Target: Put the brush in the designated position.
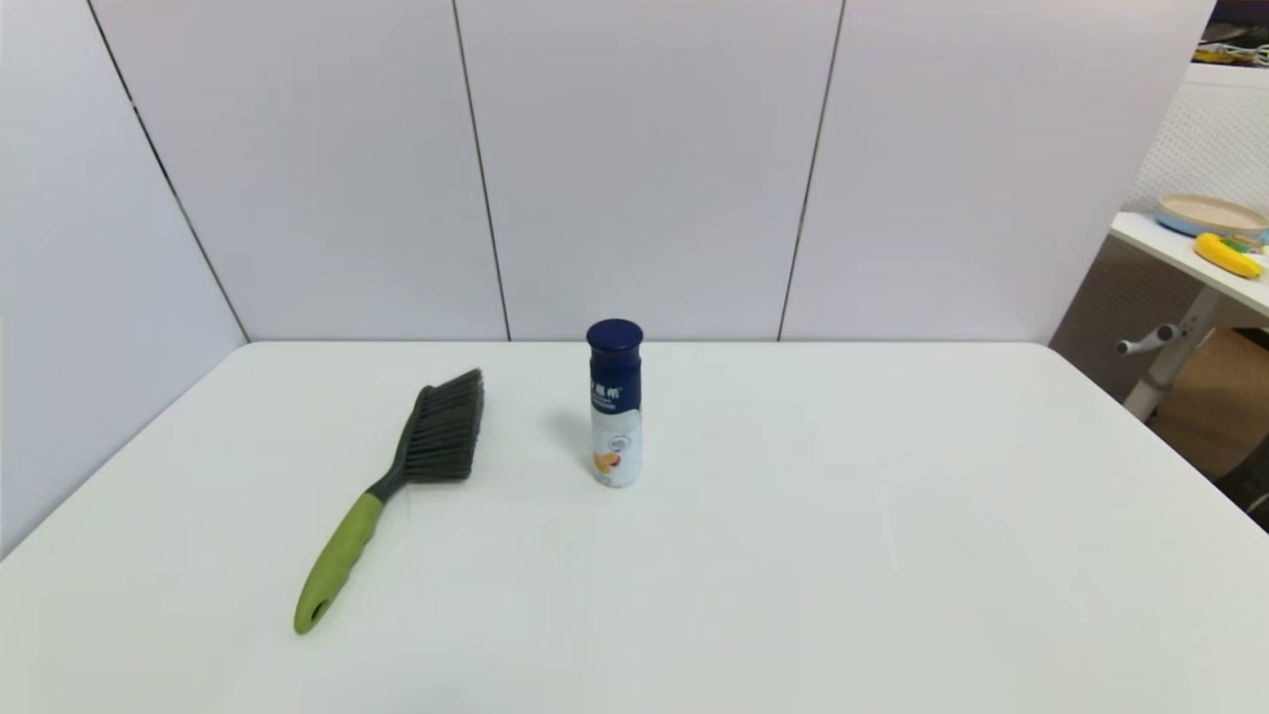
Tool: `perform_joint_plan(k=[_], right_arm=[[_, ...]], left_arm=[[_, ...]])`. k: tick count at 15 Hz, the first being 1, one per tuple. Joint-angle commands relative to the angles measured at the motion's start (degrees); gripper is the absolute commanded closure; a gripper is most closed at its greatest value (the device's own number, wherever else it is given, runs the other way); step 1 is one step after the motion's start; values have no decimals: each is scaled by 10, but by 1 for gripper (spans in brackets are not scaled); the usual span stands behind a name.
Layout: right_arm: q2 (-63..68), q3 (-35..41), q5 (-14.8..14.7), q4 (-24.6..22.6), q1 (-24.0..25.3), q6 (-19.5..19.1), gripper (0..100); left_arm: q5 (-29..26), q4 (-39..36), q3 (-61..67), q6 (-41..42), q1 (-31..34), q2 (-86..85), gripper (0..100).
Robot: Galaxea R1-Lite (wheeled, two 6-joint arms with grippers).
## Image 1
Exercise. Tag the beige blue rimmed plate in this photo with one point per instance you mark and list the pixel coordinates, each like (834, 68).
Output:
(1210, 212)

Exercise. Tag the white side table leg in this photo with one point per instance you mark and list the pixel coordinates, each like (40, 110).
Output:
(1170, 362)

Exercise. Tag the blue capped white bottle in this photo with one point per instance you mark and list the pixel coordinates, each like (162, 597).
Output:
(616, 416)

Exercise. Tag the white side table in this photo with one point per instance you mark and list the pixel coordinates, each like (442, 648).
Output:
(1168, 243)

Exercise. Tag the yellow toy banana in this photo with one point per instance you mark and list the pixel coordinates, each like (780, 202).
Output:
(1221, 255)

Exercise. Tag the white perforated panel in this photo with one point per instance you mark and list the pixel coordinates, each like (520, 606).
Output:
(1211, 139)

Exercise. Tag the brown cardboard box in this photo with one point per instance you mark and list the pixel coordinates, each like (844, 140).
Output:
(1217, 402)

